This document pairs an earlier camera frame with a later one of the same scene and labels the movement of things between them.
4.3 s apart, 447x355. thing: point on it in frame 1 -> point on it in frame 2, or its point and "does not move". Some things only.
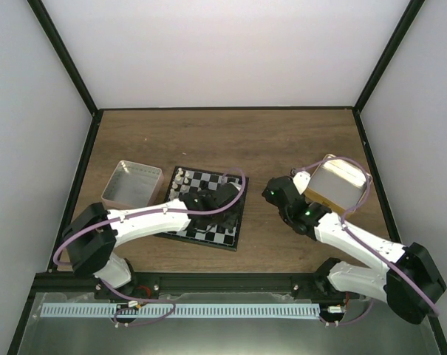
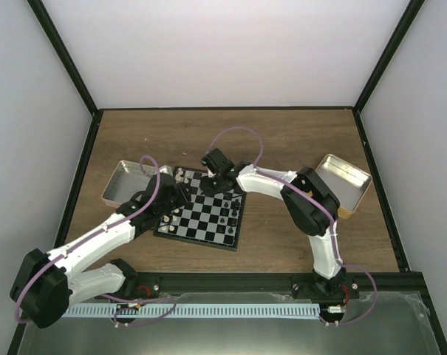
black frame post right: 411,11 does not move
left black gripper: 230,208 -> 179,196
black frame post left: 74,72 does not move
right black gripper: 269,197 -> 208,189
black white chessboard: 188,181 does not move
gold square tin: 339,185 does not move
